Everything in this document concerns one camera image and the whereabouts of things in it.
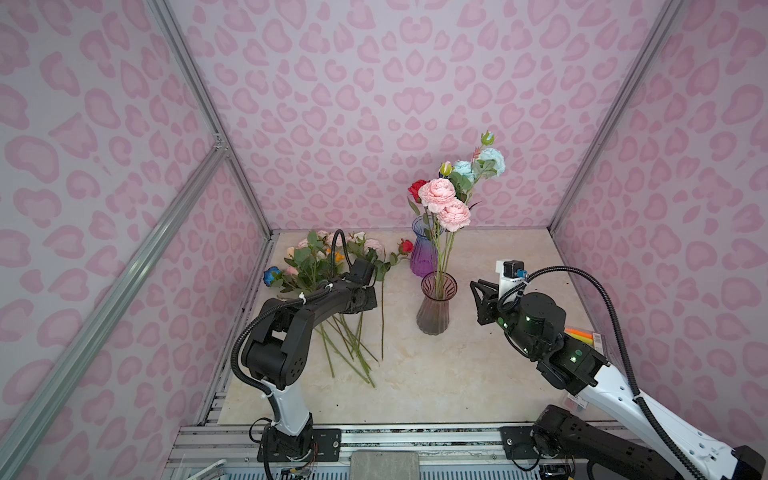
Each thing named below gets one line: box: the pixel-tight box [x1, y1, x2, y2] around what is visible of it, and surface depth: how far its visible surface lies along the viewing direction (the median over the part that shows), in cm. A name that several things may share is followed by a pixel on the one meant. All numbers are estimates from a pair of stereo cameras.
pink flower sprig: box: [364, 238, 398, 282], surface depth 112 cm
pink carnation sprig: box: [418, 178, 471, 295], surface depth 67 cm
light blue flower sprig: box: [449, 131, 506, 204], surface depth 72 cm
